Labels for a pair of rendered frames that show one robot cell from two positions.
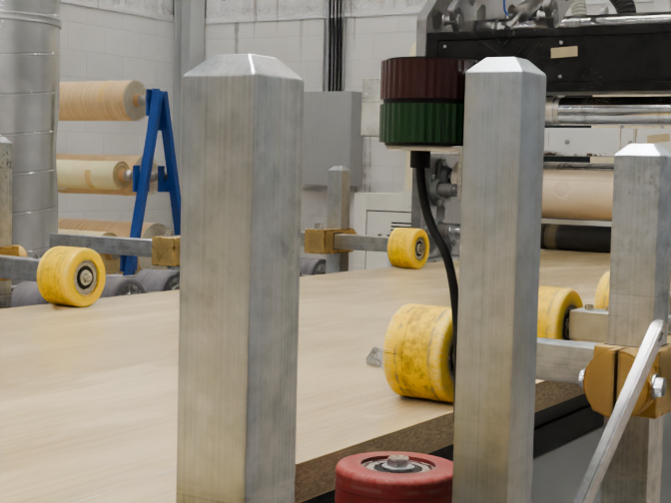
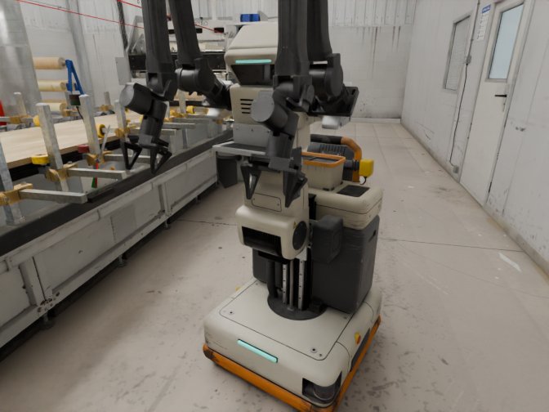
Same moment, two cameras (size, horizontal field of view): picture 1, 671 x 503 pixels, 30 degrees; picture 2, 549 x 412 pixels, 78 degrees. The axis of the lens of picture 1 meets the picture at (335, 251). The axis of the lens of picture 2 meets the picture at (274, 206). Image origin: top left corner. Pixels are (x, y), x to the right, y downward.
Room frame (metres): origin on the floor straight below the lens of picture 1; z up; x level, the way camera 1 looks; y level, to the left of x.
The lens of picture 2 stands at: (-1.21, -0.38, 1.25)
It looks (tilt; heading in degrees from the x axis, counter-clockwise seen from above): 21 degrees down; 340
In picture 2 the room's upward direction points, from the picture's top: straight up
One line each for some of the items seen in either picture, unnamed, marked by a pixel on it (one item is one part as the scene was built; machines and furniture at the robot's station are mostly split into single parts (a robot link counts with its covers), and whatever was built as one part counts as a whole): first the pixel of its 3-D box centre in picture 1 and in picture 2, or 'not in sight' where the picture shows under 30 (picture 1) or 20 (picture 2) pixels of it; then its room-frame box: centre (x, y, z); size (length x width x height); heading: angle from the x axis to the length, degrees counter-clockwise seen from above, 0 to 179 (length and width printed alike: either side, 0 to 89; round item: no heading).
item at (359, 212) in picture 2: not in sight; (309, 232); (0.04, -0.99, 0.59); 0.55 x 0.34 x 0.83; 38
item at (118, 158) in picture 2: not in sight; (121, 158); (0.69, -0.21, 0.84); 0.43 x 0.03 x 0.04; 58
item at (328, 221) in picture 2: not in sight; (293, 239); (-0.17, -0.83, 0.68); 0.28 x 0.27 x 0.25; 38
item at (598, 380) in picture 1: (645, 373); (126, 131); (0.95, -0.24, 0.95); 0.14 x 0.06 x 0.05; 148
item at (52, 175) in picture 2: not in sight; (62, 172); (0.52, 0.03, 0.84); 0.14 x 0.06 x 0.05; 148
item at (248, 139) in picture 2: not in sight; (259, 160); (-0.20, -0.69, 0.99); 0.28 x 0.16 x 0.22; 38
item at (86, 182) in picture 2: not in sight; (100, 178); (0.68, -0.10, 0.75); 0.26 x 0.01 x 0.10; 148
